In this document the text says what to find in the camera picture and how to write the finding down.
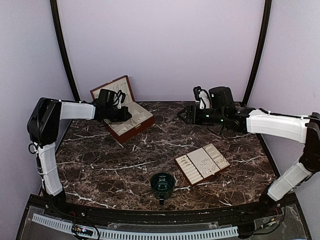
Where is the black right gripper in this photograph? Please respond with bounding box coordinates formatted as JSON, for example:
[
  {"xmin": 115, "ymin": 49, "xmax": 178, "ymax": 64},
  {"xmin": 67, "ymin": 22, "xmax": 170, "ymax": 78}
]
[{"xmin": 177, "ymin": 105, "xmax": 226, "ymax": 126}]

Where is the black front rail base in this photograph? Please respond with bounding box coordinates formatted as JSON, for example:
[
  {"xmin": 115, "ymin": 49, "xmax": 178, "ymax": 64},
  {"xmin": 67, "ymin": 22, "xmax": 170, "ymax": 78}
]
[{"xmin": 23, "ymin": 193, "xmax": 302, "ymax": 226}]

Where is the red jewelry tray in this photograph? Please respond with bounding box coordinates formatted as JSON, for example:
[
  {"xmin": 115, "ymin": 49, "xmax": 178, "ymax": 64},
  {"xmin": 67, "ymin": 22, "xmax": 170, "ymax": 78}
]
[{"xmin": 174, "ymin": 143, "xmax": 230, "ymax": 187}]

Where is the black frame post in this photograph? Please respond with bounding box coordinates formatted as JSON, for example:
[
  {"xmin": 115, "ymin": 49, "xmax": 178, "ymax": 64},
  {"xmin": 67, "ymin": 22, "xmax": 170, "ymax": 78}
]
[
  {"xmin": 242, "ymin": 0, "xmax": 273, "ymax": 106},
  {"xmin": 49, "ymin": 0, "xmax": 81, "ymax": 101}
]

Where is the left black frame post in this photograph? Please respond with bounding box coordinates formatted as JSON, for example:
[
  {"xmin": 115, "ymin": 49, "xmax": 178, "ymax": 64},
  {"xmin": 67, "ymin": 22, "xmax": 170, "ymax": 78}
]
[{"xmin": 49, "ymin": 0, "xmax": 81, "ymax": 101}]

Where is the white slotted cable duct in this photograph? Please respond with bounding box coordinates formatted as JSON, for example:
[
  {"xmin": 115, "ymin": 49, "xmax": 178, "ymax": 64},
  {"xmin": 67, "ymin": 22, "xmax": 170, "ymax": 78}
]
[{"xmin": 31, "ymin": 213, "xmax": 239, "ymax": 240}]

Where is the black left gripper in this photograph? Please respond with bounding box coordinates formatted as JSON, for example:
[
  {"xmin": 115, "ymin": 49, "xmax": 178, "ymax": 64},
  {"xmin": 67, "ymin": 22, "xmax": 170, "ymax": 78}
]
[{"xmin": 105, "ymin": 106, "xmax": 132, "ymax": 122}]

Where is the dark green glass mug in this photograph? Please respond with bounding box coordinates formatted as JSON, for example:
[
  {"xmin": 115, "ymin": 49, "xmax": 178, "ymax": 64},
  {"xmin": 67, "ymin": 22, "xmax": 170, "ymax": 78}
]
[{"xmin": 150, "ymin": 172, "xmax": 176, "ymax": 206}]

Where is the right black frame post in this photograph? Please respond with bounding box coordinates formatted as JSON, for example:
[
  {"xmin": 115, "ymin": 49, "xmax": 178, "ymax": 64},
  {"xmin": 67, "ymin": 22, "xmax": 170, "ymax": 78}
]
[{"xmin": 242, "ymin": 0, "xmax": 273, "ymax": 106}]

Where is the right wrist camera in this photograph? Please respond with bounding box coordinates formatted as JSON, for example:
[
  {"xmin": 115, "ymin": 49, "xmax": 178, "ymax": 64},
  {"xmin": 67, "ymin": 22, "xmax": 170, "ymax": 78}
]
[{"xmin": 193, "ymin": 86, "xmax": 210, "ymax": 110}]

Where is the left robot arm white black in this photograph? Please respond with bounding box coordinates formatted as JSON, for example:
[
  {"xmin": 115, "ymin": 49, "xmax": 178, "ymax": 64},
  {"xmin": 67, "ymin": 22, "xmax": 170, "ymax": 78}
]
[{"xmin": 27, "ymin": 89, "xmax": 132, "ymax": 218}]

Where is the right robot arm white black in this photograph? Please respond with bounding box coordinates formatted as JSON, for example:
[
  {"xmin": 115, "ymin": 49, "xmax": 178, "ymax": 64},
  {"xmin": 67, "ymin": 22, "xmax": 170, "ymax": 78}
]
[{"xmin": 177, "ymin": 86, "xmax": 320, "ymax": 217}]

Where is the red jewelry box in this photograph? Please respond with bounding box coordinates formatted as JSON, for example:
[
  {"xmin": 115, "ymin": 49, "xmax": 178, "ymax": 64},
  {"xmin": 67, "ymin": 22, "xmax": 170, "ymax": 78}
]
[{"xmin": 90, "ymin": 75, "xmax": 155, "ymax": 143}]

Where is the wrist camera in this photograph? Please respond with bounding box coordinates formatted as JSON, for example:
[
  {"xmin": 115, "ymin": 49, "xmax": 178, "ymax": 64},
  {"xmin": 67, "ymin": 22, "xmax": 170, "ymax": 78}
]
[
  {"xmin": 193, "ymin": 86, "xmax": 210, "ymax": 110},
  {"xmin": 113, "ymin": 90, "xmax": 126, "ymax": 109}
]

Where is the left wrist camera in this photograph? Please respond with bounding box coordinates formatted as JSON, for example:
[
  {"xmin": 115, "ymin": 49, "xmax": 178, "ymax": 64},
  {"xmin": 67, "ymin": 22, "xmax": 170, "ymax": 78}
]
[{"xmin": 113, "ymin": 90, "xmax": 126, "ymax": 109}]

